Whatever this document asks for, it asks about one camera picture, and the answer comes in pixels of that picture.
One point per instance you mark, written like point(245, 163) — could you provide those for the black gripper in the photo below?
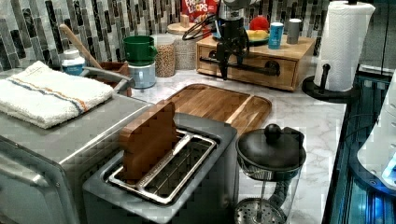
point(233, 39)

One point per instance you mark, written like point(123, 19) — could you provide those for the wooden drawer box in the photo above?
point(280, 69)

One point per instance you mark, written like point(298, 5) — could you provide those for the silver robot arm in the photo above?
point(231, 10)

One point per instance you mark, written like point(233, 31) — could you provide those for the teal plate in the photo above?
point(259, 42)

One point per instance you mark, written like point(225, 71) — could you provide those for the yellow toy banana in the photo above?
point(257, 35)

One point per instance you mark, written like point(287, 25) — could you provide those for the red toy fruit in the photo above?
point(259, 23)

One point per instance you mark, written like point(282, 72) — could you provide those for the blue can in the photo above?
point(275, 35)

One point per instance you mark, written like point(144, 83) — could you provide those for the glass jar with wooden lid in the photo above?
point(185, 50)

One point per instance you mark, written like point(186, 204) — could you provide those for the red cereal box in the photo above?
point(198, 10)

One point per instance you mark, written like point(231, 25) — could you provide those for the wooden cutting board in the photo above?
point(203, 106)

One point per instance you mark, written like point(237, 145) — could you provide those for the glass jar of grains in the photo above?
point(165, 58)

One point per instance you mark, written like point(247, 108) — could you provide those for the grey cup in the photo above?
point(293, 31)

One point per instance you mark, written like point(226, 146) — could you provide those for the black paper towel holder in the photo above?
point(320, 93)

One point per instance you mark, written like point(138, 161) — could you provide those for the green mug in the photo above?
point(139, 50)

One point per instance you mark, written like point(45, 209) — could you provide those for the black glass french press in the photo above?
point(275, 157)

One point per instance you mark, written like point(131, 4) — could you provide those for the brown wooden utensil box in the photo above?
point(121, 69)

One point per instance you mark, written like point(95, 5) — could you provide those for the white paper towel roll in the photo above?
point(343, 35)

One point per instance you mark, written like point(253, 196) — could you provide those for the wooden toy toast slice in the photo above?
point(147, 139)

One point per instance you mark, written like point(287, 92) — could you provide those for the grey two-slot toaster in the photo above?
point(195, 184)

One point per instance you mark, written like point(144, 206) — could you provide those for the white bottle blue label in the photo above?
point(73, 63)

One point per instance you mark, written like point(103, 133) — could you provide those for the wooden spoon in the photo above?
point(78, 45)

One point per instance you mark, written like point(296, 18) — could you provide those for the white striped folded towel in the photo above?
point(47, 97)

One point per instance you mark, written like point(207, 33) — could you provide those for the stainless steel toaster oven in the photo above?
point(43, 170)

